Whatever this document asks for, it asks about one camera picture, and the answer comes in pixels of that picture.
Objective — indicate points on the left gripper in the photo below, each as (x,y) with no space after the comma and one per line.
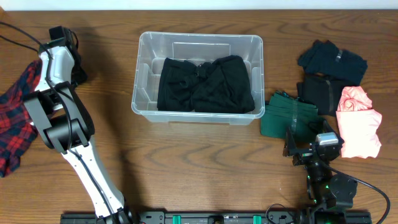
(62,34)

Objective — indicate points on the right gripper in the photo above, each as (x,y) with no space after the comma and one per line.
(290,149)

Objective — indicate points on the dark green garment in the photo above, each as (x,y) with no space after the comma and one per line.
(284,112)

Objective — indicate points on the pink garment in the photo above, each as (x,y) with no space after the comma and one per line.
(358,123)

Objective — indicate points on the red navy plaid shirt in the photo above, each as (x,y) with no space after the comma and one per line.
(17,134)

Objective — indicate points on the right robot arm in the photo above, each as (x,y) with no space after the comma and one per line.
(332,194)

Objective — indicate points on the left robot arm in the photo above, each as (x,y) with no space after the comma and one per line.
(65,125)

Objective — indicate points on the black folded garment with tape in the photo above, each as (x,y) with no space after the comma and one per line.
(322,91)

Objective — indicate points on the navy folded garment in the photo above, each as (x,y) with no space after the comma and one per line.
(328,59)

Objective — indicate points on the clear plastic storage bin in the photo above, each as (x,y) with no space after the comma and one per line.
(155,47)

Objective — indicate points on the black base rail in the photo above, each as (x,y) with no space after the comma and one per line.
(249,218)

